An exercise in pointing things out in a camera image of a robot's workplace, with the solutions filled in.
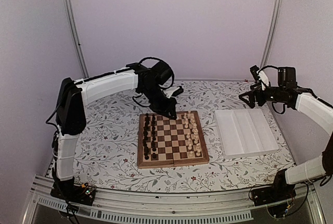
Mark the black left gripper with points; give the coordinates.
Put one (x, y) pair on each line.
(170, 107)

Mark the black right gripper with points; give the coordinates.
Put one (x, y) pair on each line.
(253, 92)

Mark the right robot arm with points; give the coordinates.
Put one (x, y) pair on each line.
(319, 114)

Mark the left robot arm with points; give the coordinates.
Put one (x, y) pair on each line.
(73, 98)

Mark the wooden chess board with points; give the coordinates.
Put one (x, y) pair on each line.
(175, 139)

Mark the row of dark chess pieces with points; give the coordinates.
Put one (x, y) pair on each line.
(149, 137)

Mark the white three-compartment plastic tray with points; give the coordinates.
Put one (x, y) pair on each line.
(244, 133)

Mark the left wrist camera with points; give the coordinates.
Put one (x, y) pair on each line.
(173, 91)

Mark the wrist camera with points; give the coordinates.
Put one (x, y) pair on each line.
(260, 76)
(173, 91)

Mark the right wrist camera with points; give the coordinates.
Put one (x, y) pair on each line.
(260, 76)

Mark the right aluminium frame post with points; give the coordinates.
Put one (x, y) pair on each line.
(271, 32)

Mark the aluminium frame post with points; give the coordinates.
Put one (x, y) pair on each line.
(76, 38)
(271, 32)

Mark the front aluminium rail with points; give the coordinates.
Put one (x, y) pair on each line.
(116, 206)

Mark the left aluminium frame post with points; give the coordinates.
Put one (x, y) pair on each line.
(76, 38)

